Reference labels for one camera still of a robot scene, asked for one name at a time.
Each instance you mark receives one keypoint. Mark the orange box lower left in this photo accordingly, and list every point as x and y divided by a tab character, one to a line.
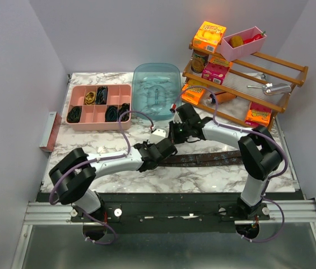
197	90

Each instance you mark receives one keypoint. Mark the orange pump bottle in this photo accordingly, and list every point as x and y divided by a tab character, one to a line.
219	97

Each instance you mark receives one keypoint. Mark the yellow label can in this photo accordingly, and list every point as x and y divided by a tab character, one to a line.
199	61

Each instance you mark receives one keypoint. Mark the brown round toy fruit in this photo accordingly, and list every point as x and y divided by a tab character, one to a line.
236	41

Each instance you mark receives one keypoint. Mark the teal black rolled tie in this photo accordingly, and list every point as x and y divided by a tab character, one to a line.
111	114

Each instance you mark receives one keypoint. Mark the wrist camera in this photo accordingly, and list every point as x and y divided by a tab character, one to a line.
157	135
177	119

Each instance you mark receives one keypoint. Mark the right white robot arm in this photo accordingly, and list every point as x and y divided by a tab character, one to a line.
260	153

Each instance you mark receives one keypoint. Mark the metal scoop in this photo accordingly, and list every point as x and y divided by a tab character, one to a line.
270	89

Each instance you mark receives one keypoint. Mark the orange pink box lower right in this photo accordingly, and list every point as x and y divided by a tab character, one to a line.
258	114

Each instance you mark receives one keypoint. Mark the orange box top shelf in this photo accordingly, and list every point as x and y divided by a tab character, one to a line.
208	36

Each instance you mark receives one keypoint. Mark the red toy pepper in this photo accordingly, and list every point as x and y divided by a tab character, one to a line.
254	38

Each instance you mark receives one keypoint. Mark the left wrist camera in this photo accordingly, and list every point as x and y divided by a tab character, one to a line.
157	135

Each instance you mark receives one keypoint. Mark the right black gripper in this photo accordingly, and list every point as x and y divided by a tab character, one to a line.
173	138

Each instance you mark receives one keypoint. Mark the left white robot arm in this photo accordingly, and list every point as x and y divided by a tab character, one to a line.
73	175

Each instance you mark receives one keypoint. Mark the aluminium rail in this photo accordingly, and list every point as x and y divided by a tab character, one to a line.
295	211

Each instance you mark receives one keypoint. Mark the wooden tiered shelf rack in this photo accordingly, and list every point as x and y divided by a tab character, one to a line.
236	83

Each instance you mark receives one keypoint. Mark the dark green rolled tie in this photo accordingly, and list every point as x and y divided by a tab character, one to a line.
74	115

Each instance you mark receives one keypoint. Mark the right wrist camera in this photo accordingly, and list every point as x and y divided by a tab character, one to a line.
177	119

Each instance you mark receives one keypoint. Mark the pink box middle shelf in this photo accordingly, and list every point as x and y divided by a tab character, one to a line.
216	70

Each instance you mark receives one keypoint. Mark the pink white box at wall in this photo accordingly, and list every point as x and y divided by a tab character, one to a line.
50	132

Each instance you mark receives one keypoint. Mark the blue transparent plastic tub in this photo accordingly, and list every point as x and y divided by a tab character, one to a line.
155	87

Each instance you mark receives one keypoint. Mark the pink rectangular bin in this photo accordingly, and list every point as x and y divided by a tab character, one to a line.
231	54

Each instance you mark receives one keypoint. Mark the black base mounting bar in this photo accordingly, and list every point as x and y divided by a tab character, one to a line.
129	213

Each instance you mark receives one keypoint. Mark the black yellow rolled tie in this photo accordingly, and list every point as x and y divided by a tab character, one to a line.
123	112

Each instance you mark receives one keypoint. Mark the dark blue rolled tie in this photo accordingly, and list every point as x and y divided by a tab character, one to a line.
101	95

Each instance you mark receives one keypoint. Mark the pink compartment organizer tray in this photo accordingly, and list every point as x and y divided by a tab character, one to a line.
93	116

